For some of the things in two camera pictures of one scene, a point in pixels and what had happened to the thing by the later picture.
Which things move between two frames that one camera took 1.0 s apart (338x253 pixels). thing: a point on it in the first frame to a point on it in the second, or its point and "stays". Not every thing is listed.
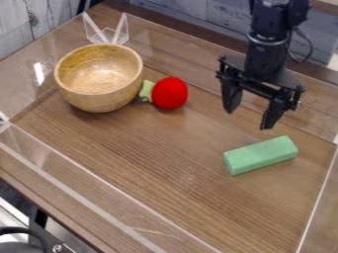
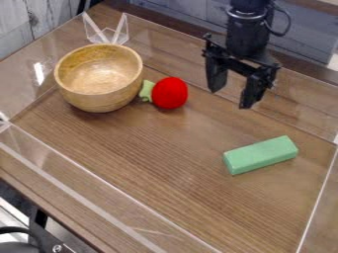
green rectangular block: [261, 154] stays
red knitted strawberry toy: [169, 92] stays
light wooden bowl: [99, 76] stays
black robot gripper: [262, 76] to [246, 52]
